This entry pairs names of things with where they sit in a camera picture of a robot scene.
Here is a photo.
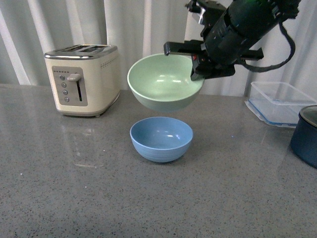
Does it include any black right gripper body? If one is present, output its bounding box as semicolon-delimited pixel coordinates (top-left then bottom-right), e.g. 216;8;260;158
170;40;264;79

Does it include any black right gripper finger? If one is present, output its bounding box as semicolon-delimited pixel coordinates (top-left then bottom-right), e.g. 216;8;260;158
190;65;210;81
163;42;170;56

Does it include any green plastic bowl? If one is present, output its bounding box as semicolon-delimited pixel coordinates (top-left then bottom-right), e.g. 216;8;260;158
127;54;204;112

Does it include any blue plastic bowl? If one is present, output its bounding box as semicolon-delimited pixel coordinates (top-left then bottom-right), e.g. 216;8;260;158
130;117;194;163

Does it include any clear plastic food container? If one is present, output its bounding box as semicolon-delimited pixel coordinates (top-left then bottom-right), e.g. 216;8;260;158
245;81;317;127

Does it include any cream two-slot toaster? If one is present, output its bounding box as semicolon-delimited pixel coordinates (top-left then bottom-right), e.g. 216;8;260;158
44;44;120;117

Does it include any dark blue saucepan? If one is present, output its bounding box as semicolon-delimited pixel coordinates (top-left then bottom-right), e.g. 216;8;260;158
290;105;317;169

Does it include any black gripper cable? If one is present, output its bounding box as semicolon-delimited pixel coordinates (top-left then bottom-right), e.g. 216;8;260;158
238;21;296;72

